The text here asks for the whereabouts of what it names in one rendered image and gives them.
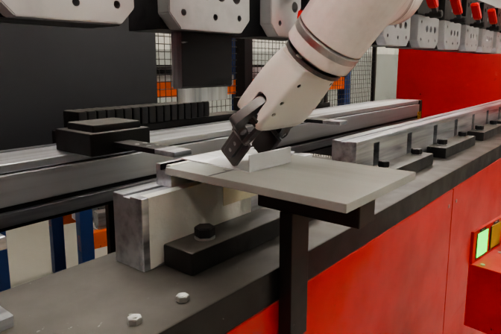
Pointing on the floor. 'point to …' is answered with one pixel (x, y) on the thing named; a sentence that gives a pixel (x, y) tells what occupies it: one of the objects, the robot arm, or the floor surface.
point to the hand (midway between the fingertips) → (250, 146)
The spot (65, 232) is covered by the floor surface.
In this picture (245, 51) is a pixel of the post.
